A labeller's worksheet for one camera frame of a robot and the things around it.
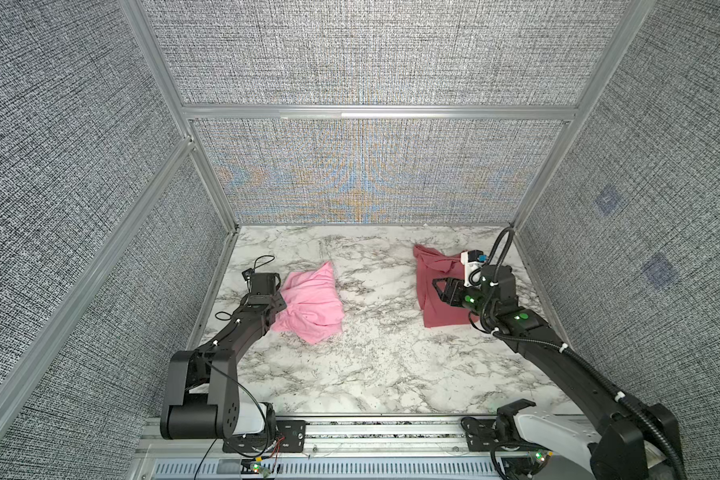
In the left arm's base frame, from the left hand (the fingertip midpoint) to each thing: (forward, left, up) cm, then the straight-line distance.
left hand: (270, 299), depth 92 cm
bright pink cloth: (-4, -14, 0) cm, 15 cm away
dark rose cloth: (+12, -53, -1) cm, 55 cm away
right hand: (-5, -49, +13) cm, 51 cm away
